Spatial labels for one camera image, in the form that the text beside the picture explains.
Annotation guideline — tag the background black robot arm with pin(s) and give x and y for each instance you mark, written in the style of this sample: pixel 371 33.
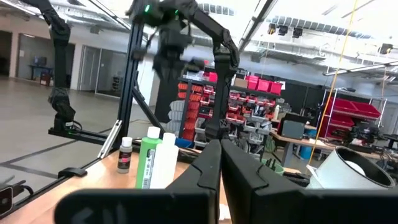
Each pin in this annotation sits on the background black robot arm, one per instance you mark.
pixel 59 62

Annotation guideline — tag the grey equipment box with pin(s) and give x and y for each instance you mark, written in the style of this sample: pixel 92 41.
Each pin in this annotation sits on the grey equipment box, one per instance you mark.
pixel 293 129

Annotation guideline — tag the black plastic edge clamp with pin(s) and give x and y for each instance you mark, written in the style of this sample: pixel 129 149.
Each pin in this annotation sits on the black plastic edge clamp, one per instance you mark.
pixel 73 172

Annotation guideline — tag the shelf rack red bins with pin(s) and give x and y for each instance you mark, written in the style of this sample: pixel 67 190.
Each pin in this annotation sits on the shelf rack red bins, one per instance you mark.
pixel 199 102

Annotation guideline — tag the thin brush copper ferrule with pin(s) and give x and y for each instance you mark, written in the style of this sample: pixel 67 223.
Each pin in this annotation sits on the thin brush copper ferrule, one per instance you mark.
pixel 275 163

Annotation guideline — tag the large white paint bottle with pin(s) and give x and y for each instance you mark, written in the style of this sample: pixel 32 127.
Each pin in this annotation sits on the large white paint bottle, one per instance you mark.
pixel 168 161

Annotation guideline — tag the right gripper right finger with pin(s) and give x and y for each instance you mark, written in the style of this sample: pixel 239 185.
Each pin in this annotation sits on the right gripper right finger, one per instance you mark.
pixel 264 199

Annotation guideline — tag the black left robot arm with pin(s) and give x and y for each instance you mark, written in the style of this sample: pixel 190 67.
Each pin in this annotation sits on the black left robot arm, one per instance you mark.
pixel 225 93

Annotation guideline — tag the metal rack red bins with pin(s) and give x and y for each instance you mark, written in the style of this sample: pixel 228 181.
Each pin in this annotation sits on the metal rack red bins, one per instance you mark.
pixel 342 105

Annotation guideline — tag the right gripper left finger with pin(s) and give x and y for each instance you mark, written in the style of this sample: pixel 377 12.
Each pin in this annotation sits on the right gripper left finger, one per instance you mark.
pixel 192 199

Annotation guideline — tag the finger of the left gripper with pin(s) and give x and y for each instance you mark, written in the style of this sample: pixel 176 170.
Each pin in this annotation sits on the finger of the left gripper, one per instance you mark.
pixel 178 67
pixel 161 68

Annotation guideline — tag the cluttered wooden workbench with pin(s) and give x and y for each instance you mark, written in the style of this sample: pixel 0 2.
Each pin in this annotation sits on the cluttered wooden workbench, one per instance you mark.
pixel 295 141

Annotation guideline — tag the green plastic cup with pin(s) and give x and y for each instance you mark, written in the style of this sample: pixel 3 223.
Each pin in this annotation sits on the green plastic cup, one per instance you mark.
pixel 280 169

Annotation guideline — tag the blue storage bin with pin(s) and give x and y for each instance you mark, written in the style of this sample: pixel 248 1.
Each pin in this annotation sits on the blue storage bin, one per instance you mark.
pixel 183 143

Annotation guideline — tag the small grey-brown paint bottle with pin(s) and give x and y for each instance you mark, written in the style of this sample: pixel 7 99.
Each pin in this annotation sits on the small grey-brown paint bottle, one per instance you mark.
pixel 125 155

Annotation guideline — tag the silver metal bracket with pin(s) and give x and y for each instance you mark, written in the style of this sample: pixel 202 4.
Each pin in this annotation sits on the silver metal bracket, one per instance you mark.
pixel 109 140

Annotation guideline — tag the large green paint bottle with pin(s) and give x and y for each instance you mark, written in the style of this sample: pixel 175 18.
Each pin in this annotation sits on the large green paint bottle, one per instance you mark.
pixel 146 161

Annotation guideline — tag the tilted white cup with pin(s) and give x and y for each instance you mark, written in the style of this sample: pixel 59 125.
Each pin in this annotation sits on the tilted white cup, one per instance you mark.
pixel 329 174

